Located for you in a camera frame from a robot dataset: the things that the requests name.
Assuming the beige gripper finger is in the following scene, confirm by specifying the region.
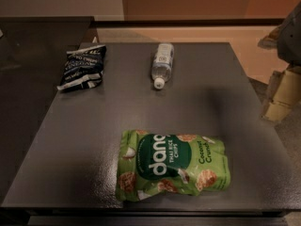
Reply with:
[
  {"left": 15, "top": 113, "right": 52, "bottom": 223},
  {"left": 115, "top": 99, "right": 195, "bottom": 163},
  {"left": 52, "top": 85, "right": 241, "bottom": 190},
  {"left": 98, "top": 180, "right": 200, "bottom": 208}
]
[{"left": 261, "top": 65, "right": 301, "bottom": 122}]

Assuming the clear plastic water bottle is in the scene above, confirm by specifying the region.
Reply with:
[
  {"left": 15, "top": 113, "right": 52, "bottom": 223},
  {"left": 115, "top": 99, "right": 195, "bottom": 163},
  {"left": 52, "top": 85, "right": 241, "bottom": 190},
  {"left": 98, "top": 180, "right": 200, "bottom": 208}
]
[{"left": 150, "top": 42, "right": 174, "bottom": 89}]

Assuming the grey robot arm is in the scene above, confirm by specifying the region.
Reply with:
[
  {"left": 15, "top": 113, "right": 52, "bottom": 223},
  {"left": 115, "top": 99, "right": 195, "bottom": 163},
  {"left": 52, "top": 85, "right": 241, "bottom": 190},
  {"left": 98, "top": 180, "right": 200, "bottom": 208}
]
[{"left": 258, "top": 2, "right": 301, "bottom": 122}]

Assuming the green rice chip bag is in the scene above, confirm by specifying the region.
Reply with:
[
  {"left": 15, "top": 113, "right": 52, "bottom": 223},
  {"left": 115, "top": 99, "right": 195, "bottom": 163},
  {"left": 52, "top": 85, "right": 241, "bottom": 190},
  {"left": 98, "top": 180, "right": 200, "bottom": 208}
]
[{"left": 116, "top": 130, "right": 230, "bottom": 202}]

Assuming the dark blue chip bag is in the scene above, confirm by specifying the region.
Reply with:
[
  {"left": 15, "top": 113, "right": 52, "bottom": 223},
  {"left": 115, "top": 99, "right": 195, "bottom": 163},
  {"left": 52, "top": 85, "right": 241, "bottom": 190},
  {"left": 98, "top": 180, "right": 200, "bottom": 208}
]
[{"left": 57, "top": 44, "right": 106, "bottom": 92}]

